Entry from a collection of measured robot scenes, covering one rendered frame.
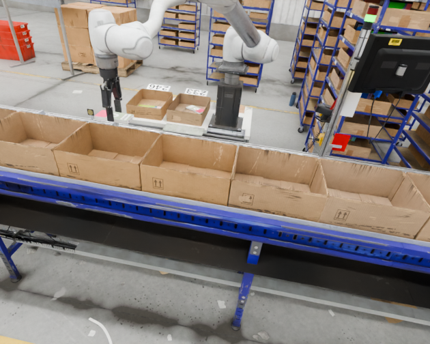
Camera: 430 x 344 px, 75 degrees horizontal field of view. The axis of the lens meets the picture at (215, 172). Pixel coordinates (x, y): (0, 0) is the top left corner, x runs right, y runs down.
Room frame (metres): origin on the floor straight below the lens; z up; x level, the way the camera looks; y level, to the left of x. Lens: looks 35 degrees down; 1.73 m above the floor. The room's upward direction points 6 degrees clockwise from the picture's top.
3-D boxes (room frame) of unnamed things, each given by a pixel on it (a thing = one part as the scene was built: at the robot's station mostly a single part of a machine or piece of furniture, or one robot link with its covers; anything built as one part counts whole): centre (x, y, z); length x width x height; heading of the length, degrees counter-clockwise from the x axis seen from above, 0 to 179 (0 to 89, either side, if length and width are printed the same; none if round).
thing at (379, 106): (2.33, -1.17, 0.99); 0.40 x 0.30 x 0.10; 170
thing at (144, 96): (2.20, 0.59, 0.80); 0.38 x 0.28 x 0.10; 177
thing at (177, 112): (2.18, 0.26, 0.80); 0.38 x 0.28 x 0.10; 174
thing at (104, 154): (1.13, 0.50, 0.96); 0.39 x 0.29 x 0.17; 84
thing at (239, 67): (2.10, -0.03, 1.21); 0.22 x 0.18 x 0.06; 81
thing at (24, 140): (1.17, 0.89, 0.96); 0.39 x 0.29 x 0.17; 84
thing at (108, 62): (1.20, 0.50, 1.40); 0.09 x 0.09 x 0.06
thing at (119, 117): (1.20, 0.50, 1.14); 0.16 x 0.07 x 0.02; 84
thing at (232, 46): (2.09, -0.06, 1.35); 0.18 x 0.16 x 0.22; 57
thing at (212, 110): (2.23, 0.24, 0.74); 1.00 x 0.58 x 0.03; 85
